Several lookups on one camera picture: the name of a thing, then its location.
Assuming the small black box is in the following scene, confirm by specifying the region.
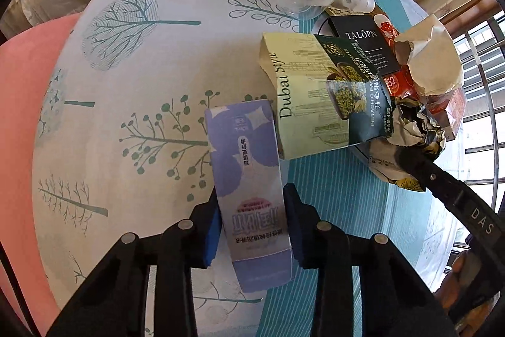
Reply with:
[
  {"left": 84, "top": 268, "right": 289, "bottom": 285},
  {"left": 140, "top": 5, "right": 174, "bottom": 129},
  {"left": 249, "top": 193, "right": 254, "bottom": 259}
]
[{"left": 329, "top": 14, "right": 401, "bottom": 74}]

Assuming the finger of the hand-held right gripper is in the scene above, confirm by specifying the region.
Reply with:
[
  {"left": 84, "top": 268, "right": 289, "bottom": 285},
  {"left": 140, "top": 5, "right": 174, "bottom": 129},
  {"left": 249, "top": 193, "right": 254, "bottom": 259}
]
[{"left": 396, "top": 145, "right": 470, "bottom": 212}]

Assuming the person's right hand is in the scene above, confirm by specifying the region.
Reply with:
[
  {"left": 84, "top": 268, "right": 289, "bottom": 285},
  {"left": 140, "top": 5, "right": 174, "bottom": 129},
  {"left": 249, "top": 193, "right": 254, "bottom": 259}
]
[{"left": 434, "top": 252, "right": 502, "bottom": 334}]

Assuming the purple and white packet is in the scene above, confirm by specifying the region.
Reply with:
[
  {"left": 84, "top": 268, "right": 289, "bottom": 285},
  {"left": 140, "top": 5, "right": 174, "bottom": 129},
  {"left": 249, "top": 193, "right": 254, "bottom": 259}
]
[{"left": 204, "top": 99, "right": 294, "bottom": 293}]

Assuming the white packet yellow flower print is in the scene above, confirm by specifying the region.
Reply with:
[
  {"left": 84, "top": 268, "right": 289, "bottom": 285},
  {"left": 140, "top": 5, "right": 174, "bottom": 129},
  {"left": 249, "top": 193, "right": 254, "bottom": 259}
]
[{"left": 367, "top": 141, "right": 429, "bottom": 193}]

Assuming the tree print tablecloth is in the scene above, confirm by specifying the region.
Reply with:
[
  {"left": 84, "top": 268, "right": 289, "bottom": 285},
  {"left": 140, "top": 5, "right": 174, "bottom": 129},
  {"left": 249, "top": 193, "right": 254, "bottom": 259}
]
[{"left": 32, "top": 0, "right": 474, "bottom": 337}]

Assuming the beige crumpled paper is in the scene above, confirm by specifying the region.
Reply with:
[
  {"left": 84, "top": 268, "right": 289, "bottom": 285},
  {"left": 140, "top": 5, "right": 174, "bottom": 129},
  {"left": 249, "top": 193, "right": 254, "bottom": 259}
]
[{"left": 394, "top": 13, "right": 465, "bottom": 96}]

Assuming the red snack packet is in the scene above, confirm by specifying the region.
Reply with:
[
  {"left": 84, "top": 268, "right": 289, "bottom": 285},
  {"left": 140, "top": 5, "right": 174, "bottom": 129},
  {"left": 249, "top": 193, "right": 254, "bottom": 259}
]
[{"left": 373, "top": 15, "right": 419, "bottom": 99}]

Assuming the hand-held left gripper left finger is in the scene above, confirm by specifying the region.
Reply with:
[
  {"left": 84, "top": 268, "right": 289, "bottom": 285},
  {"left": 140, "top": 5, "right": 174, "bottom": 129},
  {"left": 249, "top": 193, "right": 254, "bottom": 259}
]
[{"left": 46, "top": 197, "right": 223, "bottom": 337}]

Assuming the cream and green chocolate box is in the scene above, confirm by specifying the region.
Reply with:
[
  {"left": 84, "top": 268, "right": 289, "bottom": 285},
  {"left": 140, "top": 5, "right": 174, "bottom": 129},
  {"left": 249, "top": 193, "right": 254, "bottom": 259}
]
[{"left": 259, "top": 32, "right": 395, "bottom": 160}]

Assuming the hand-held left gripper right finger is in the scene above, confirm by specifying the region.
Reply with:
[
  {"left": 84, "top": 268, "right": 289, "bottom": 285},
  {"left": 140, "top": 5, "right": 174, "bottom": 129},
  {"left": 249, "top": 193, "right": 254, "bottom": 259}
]
[{"left": 283, "top": 183, "right": 460, "bottom": 337}]

